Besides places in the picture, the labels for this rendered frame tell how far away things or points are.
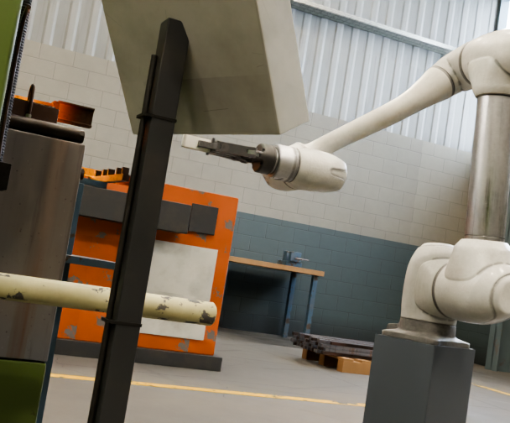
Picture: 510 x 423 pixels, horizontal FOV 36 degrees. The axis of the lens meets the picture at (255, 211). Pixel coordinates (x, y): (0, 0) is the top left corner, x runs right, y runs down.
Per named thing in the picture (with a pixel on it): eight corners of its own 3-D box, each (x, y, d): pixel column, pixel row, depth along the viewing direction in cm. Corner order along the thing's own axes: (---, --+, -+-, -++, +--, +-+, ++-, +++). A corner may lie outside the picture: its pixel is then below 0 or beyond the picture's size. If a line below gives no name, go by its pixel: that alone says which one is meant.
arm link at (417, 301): (434, 321, 228) (444, 247, 230) (475, 329, 212) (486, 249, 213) (387, 314, 222) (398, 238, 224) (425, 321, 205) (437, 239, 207)
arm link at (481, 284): (477, 321, 212) (536, 332, 192) (428, 317, 205) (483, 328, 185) (502, 44, 217) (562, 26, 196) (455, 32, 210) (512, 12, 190)
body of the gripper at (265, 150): (276, 174, 191) (242, 166, 187) (262, 175, 199) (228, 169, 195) (281, 144, 192) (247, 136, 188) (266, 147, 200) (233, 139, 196)
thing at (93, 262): (85, 263, 251) (86, 257, 251) (130, 272, 216) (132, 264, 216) (-9, 248, 236) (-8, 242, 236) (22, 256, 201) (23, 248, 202)
